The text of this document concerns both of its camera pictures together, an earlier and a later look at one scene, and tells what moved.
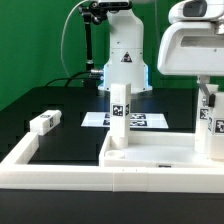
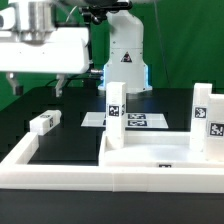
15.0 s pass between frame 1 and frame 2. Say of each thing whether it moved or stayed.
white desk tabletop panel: moved
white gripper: moved
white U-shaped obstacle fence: stayed
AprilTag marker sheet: stayed
